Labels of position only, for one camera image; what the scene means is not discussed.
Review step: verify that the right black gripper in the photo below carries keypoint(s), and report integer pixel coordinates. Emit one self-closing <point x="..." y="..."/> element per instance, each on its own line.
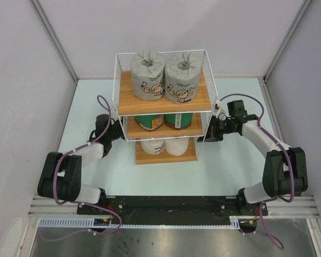
<point x="212" y="134"/>

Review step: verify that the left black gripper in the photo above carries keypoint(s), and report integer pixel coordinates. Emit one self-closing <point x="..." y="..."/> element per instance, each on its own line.
<point x="117" y="122"/>

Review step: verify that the unwrapped white paper roll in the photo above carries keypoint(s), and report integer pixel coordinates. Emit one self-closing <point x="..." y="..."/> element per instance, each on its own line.
<point x="176" y="146"/>

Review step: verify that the white wire wooden shelf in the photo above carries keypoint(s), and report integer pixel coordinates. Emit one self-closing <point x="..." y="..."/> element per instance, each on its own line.
<point x="128" y="106"/>

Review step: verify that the grey roll front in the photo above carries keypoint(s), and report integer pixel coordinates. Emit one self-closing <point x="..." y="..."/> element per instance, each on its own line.
<point x="182" y="76"/>

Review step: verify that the grey roll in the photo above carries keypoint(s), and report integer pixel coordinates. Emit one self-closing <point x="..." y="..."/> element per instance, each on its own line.
<point x="147" y="74"/>
<point x="182" y="76"/>

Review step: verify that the grey roll back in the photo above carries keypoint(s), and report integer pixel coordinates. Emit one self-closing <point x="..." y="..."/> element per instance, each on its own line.
<point x="147" y="74"/>

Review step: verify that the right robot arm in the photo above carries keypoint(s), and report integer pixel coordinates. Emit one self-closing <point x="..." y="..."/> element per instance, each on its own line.
<point x="285" y="168"/>

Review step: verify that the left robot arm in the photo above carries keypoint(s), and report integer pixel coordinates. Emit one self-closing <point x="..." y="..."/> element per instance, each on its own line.
<point x="61" y="177"/>

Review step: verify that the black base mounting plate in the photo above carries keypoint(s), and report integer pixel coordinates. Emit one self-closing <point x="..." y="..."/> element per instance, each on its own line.
<point x="175" y="211"/>

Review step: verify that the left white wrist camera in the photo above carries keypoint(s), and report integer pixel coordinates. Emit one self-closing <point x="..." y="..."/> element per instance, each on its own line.
<point x="114" y="113"/>

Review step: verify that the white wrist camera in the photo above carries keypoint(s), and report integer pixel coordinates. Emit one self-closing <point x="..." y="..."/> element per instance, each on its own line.
<point x="114" y="113"/>
<point x="217" y="108"/>

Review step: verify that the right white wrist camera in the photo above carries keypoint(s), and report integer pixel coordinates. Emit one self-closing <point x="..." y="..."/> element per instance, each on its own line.
<point x="217" y="108"/>

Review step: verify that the aluminium frame rail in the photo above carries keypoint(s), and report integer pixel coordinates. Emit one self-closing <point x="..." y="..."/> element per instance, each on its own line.
<point x="45" y="207"/>

